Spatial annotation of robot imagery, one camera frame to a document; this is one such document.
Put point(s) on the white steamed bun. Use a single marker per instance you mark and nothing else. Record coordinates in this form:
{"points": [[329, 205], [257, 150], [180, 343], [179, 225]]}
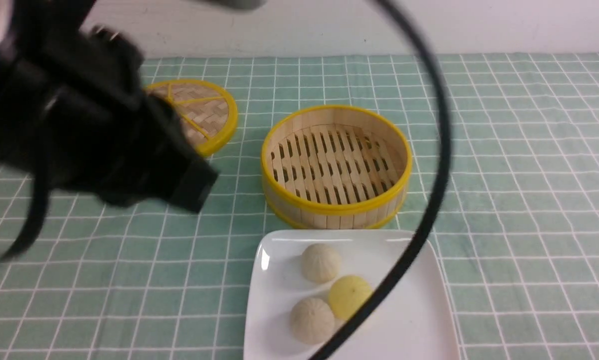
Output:
{"points": [[320, 263], [311, 321]]}

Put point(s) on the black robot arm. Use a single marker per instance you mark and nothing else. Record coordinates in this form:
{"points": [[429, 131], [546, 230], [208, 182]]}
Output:
{"points": [[73, 108]]}

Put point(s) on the green checkered tablecloth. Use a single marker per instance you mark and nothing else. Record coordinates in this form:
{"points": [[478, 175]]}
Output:
{"points": [[517, 238]]}

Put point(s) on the bamboo steamer basket yellow rim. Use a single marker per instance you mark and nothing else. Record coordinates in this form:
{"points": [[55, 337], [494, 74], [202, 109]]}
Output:
{"points": [[335, 167]]}

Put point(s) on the white steamed bun front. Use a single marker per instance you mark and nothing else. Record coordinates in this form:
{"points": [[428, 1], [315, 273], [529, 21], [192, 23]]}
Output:
{"points": [[311, 321]]}

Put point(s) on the yellow steamed bun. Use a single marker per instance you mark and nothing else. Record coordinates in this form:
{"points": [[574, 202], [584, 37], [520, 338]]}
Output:
{"points": [[347, 294]]}

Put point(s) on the bamboo steamer lid yellow rim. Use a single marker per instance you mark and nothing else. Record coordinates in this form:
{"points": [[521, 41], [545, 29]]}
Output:
{"points": [[208, 112]]}

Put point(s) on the white square plate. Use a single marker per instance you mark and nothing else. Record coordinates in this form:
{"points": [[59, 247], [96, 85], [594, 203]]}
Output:
{"points": [[306, 283]]}

